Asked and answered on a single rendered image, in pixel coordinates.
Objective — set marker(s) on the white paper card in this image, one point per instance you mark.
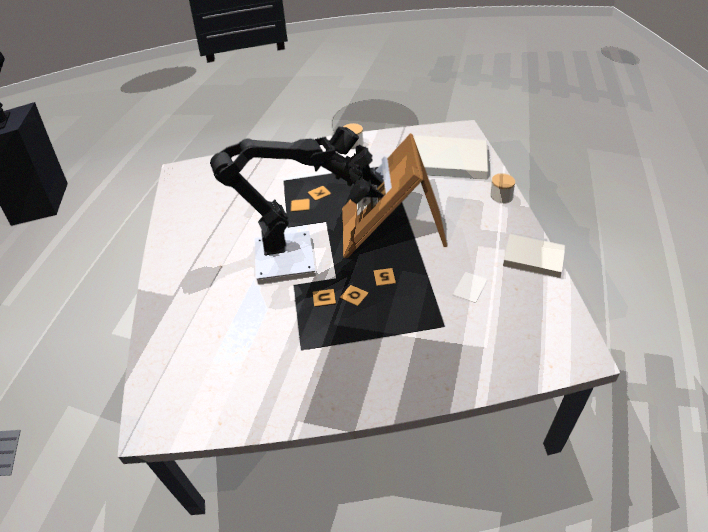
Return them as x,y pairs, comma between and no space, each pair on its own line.
470,287

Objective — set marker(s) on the cream rectangular block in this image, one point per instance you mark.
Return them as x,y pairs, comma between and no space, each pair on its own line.
533,255

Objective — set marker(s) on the white paper ticket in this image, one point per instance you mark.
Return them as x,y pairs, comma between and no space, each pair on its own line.
362,205

